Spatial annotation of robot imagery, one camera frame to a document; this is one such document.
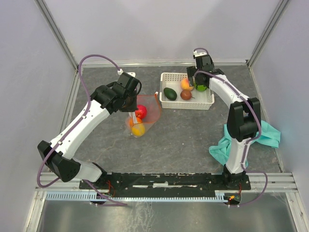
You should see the white perforated plastic basket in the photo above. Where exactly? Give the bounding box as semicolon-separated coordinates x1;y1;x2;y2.
159;72;215;110

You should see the green toy watermelon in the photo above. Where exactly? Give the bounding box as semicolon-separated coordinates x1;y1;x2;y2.
195;83;208;92

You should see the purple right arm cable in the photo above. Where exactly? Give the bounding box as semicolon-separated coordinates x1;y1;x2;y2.
193;47;268;208

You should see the light blue cable duct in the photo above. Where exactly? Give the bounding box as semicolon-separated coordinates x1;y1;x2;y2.
45;190;232;201

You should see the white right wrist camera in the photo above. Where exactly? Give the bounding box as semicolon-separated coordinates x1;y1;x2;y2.
193;50;207;59

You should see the dark green toy avocado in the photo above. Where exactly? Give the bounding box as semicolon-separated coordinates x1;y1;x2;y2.
163;87;178;101

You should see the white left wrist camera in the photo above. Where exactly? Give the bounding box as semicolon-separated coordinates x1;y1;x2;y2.
117;69;136;77

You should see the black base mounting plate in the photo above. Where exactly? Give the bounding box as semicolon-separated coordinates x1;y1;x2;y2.
91;173;251;199

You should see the red toy apple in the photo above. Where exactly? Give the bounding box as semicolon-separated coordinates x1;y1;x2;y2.
135;104;147;119

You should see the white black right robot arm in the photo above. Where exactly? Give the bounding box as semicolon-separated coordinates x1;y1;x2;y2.
187;49;261;189

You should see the brown toy passion fruit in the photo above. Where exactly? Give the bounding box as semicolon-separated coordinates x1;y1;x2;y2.
180;89;194;101

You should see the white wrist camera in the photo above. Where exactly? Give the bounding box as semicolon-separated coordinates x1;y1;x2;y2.
193;50;207;59
117;69;136;77

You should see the yellow toy lemon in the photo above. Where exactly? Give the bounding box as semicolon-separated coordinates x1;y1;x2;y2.
131;123;145;137

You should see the toy peach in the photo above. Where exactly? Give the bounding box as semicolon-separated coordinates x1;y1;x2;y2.
181;77;194;91

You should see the toy orange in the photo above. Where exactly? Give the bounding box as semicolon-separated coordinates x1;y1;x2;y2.
128;117;142;128

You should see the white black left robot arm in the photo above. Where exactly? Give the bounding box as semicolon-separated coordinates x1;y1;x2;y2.
38;71;141;189

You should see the teal cloth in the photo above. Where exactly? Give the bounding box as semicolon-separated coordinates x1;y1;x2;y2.
209;120;281;174

